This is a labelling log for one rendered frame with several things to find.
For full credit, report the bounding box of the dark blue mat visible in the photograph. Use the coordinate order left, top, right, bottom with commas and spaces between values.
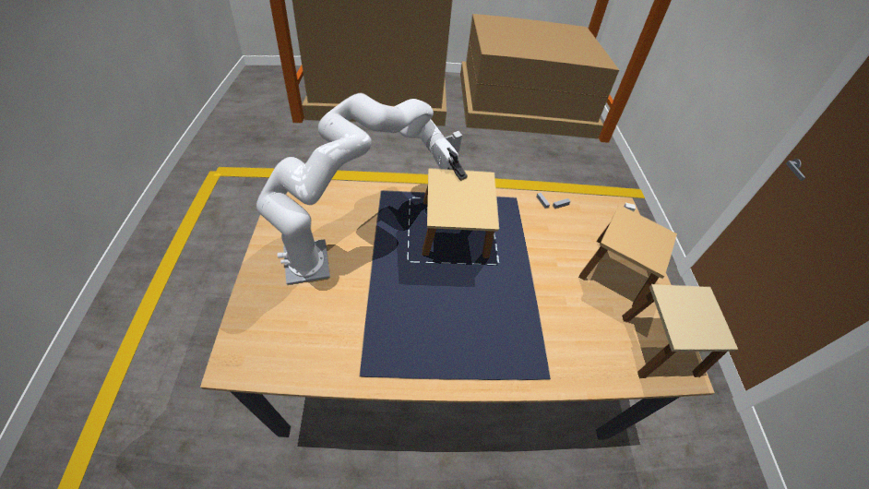
360, 190, 551, 380

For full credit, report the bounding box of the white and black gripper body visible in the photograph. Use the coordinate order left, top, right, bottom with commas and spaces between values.
430, 138, 458, 170

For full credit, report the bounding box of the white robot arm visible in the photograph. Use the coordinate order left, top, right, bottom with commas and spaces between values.
256, 93, 462, 277

